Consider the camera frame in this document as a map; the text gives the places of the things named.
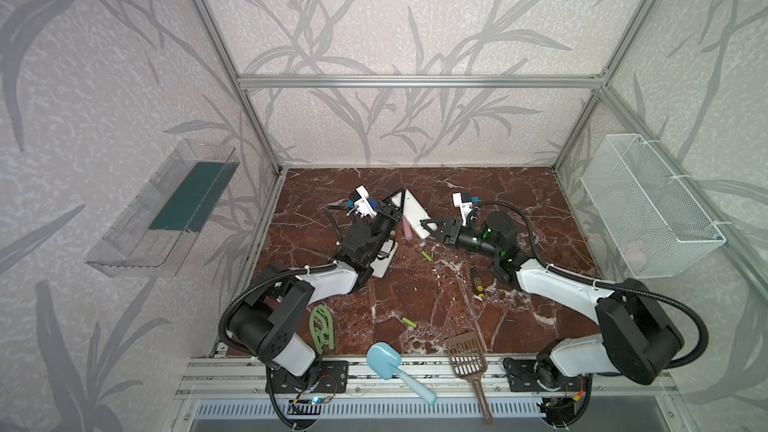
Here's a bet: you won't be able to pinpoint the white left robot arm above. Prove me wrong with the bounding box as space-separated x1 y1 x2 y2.
218 200 403 382

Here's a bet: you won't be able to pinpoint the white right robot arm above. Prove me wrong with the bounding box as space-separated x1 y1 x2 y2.
419 201 710 390

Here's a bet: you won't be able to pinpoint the purple toy rake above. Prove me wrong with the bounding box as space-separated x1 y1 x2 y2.
402 217 413 242

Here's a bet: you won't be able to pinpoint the black yellow screwdriver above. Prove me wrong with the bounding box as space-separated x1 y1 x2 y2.
469 267 485 300

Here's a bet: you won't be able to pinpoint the green plastic slotted tool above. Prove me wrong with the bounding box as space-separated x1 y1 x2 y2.
309 304 335 355

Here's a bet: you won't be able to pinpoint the light blue plastic scoop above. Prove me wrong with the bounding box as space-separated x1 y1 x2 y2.
366 342 437 406

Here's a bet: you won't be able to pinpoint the brown litter scoop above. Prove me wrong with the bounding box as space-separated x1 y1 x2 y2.
444 332 493 425

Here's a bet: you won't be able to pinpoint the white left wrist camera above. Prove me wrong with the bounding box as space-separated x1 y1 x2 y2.
346 186 377 218

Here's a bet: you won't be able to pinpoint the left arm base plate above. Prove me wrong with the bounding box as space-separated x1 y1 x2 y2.
267 358 349 394

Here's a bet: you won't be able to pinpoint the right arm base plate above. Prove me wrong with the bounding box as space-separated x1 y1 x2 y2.
502 357 583 394

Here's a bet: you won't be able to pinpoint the white wire mesh basket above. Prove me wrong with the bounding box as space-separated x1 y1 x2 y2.
581 134 726 279

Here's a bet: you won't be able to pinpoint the clear plastic wall shelf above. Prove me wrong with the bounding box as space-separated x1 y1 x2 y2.
85 139 240 278

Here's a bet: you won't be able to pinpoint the aluminium front rail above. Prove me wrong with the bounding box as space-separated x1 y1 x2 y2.
174 354 680 399

